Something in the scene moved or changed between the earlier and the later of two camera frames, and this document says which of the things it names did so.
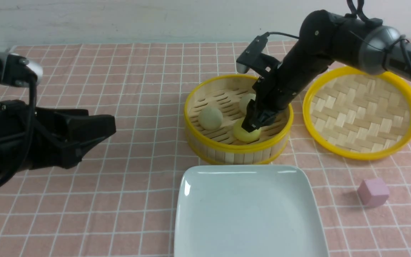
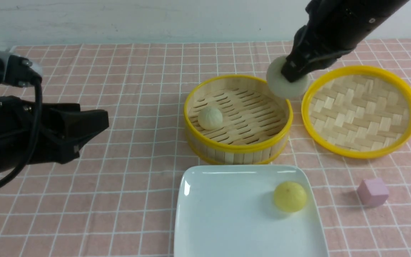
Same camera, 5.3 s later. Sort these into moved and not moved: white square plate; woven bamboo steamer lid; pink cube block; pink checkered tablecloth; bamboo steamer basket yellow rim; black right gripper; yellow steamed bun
Moved: black right gripper; yellow steamed bun
Not moved: pink checkered tablecloth; pink cube block; bamboo steamer basket yellow rim; woven bamboo steamer lid; white square plate
